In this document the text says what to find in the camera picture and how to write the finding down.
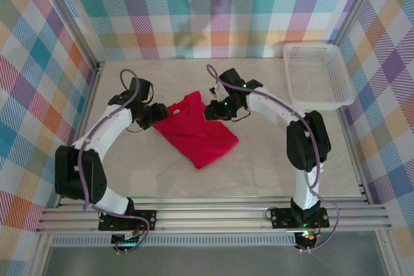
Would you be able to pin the white perforated plastic basket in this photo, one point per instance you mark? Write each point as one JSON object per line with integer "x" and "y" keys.
{"x": 312, "y": 75}

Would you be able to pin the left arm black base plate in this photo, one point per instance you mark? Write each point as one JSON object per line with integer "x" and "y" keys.
{"x": 147, "y": 216}

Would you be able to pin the wide aluminium mounting rail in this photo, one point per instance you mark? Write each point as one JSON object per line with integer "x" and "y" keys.
{"x": 210, "y": 218}

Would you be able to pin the red t-shirt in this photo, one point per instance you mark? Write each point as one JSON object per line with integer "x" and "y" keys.
{"x": 197, "y": 137}

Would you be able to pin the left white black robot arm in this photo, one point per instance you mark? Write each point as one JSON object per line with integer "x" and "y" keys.
{"x": 106, "y": 127}

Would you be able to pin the right aluminium side rail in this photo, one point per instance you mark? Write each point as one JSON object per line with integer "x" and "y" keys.
{"x": 352, "y": 156}

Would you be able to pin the left aluminium frame post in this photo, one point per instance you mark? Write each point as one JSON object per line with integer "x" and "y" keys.
{"x": 68, "y": 11}

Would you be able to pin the grey metal panel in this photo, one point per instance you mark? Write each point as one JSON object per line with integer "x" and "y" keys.
{"x": 210, "y": 261}

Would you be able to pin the aluminium frame post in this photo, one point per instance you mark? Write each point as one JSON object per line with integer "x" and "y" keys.
{"x": 359, "y": 4}
{"x": 68, "y": 11}

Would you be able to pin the right aluminium frame post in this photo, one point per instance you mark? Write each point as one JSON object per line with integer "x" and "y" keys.
{"x": 359, "y": 4}

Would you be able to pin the left aluminium side rail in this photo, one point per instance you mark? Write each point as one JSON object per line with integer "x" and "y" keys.
{"x": 91, "y": 95}

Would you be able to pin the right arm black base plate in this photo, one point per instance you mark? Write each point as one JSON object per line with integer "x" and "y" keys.
{"x": 281, "y": 218}

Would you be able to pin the aluminium side rail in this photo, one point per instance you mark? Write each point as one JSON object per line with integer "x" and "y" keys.
{"x": 91, "y": 95}
{"x": 352, "y": 156}

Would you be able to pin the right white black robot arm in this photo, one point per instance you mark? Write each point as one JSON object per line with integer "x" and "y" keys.
{"x": 271, "y": 104}

